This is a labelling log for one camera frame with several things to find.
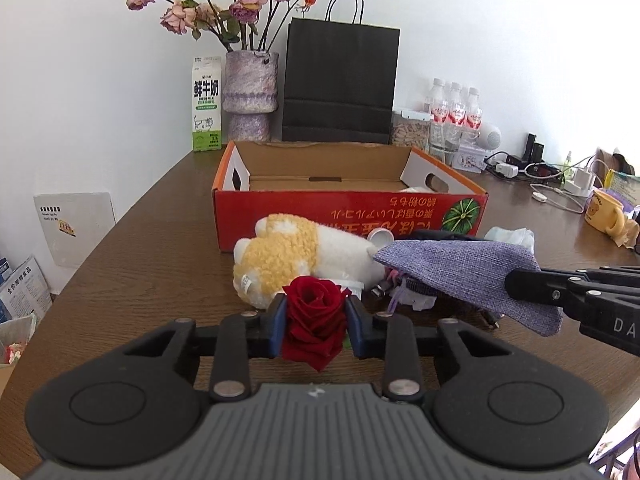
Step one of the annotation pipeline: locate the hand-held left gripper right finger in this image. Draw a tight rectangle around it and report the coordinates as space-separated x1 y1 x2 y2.
345 295 506 404

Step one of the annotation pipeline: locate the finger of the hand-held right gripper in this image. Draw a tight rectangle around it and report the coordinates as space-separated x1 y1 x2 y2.
505 265 640 319

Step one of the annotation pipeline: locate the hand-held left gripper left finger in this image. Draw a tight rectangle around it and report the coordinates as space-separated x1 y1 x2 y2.
125 295 289 404

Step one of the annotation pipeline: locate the red rose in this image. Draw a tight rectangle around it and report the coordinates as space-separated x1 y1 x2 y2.
281 276 353 372

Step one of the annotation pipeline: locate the white tissue wad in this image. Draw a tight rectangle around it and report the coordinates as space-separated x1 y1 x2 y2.
484 226 536 252

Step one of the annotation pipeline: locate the yellow and white plush toy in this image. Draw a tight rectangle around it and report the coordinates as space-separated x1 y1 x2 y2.
232 213 386 309

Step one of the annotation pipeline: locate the purple cloth pouch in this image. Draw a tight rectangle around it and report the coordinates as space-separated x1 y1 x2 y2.
372 239 563 337

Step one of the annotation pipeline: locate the red cardboard box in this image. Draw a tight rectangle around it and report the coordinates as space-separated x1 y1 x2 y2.
211 140 490 253

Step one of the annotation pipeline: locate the yellow cartoon mug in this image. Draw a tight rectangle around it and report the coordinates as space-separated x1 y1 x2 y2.
585 189 627 236

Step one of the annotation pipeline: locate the printed paper box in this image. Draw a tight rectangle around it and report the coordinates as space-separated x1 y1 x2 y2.
605 170 640 211

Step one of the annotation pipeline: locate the black upright device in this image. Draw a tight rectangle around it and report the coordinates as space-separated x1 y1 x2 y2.
525 132 546 162

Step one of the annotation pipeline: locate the white round speaker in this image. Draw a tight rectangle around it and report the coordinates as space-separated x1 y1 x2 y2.
472 124 502 151

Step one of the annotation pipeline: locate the clear jar of seeds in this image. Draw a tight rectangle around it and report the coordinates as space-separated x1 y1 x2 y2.
391 108 432 152

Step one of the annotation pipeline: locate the milk carton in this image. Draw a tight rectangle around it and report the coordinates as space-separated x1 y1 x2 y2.
191 56 223 152

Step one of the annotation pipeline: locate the purple textured vase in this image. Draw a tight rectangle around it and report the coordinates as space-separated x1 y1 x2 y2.
221 51 279 143

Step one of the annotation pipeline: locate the black paper bag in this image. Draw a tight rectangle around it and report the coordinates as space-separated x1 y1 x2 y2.
281 0 401 145

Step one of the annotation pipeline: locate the white cable with switch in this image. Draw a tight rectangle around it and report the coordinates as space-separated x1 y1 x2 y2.
530 182 587 214

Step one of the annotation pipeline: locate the white wall charger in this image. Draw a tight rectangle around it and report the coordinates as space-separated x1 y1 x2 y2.
565 167 597 197

